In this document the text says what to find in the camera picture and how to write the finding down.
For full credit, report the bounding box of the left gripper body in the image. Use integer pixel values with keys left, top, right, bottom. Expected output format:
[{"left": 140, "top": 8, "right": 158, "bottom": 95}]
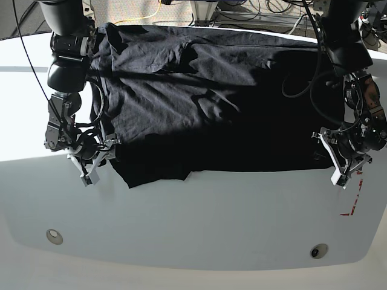
[{"left": 311, "top": 127, "right": 372, "bottom": 178}]

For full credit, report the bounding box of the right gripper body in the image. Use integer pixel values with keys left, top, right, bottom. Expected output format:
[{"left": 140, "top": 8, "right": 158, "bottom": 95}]
[{"left": 66, "top": 132, "right": 121, "bottom": 177}]

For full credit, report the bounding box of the black printed t-shirt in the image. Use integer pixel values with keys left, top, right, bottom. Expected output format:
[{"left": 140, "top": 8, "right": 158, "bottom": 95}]
[{"left": 91, "top": 23, "right": 344, "bottom": 188}]

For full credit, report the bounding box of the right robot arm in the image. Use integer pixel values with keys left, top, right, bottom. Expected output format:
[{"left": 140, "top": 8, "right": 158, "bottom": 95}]
[{"left": 39, "top": 1, "right": 120, "bottom": 185}]

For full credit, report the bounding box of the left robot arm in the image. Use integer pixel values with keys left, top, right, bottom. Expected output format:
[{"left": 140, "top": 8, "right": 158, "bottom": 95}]
[{"left": 313, "top": 1, "right": 386, "bottom": 187}]

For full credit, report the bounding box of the red tape rectangle marking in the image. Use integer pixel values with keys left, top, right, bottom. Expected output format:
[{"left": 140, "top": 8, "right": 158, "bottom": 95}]
[{"left": 339, "top": 171, "right": 365, "bottom": 217}]

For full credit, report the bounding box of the left table grommet hole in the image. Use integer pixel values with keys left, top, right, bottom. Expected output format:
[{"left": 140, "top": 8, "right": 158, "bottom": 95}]
[{"left": 46, "top": 229, "right": 63, "bottom": 245}]

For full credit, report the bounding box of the table grommet hole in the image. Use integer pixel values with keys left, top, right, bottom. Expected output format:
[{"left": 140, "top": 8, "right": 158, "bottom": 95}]
[
  {"left": 310, "top": 243, "right": 329, "bottom": 259},
  {"left": 46, "top": 229, "right": 63, "bottom": 245}
]

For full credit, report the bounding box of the right table grommet hole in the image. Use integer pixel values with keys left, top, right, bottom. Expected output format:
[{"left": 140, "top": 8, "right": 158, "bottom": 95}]
[{"left": 310, "top": 243, "right": 329, "bottom": 259}]

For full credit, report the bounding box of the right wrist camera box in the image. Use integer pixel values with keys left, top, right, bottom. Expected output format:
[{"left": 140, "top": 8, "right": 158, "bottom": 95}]
[{"left": 80, "top": 171, "right": 100, "bottom": 187}]

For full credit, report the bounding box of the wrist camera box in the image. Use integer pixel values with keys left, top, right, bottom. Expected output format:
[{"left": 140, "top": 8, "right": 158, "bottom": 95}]
[
  {"left": 330, "top": 169, "right": 350, "bottom": 190},
  {"left": 80, "top": 171, "right": 100, "bottom": 187}
]

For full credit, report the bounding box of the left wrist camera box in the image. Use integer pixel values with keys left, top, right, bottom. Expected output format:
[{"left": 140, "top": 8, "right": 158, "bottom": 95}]
[{"left": 330, "top": 169, "right": 350, "bottom": 190}]

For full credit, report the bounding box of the yellow cable on floor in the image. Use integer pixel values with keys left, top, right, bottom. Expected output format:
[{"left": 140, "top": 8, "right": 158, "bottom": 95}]
[{"left": 113, "top": 0, "right": 161, "bottom": 27}]

